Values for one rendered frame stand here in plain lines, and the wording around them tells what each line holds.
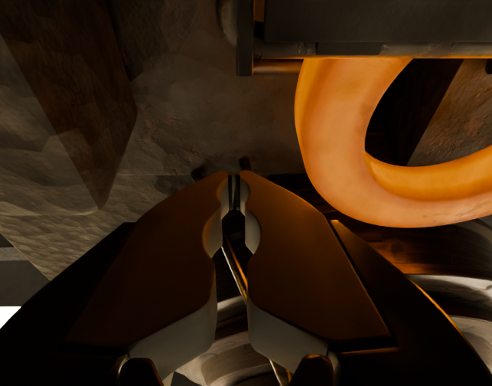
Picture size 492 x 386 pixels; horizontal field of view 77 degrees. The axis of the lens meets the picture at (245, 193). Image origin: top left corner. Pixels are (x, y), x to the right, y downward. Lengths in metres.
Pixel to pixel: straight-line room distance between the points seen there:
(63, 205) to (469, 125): 0.30
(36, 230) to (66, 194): 0.37
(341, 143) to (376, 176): 0.04
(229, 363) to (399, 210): 0.23
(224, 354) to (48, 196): 0.25
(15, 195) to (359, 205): 0.19
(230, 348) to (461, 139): 0.29
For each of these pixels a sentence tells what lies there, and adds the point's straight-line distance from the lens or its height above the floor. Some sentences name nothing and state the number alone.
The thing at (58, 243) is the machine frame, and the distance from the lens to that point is 0.56.
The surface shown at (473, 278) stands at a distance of 0.31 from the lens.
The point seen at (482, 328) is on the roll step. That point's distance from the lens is 0.37.
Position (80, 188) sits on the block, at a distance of 0.17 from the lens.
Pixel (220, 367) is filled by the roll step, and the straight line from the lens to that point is 0.38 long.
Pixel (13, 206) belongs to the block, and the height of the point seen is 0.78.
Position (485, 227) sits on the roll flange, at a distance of 0.39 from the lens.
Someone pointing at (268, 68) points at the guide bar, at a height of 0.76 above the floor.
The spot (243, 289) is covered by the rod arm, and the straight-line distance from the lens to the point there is 0.24.
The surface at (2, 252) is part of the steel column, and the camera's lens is 6.54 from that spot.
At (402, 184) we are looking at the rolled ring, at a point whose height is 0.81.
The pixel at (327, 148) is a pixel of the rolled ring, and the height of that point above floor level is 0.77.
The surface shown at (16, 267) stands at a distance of 9.63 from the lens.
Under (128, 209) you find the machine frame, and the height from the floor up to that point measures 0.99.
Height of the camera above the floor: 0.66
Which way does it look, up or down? 49 degrees up
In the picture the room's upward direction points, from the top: 180 degrees counter-clockwise
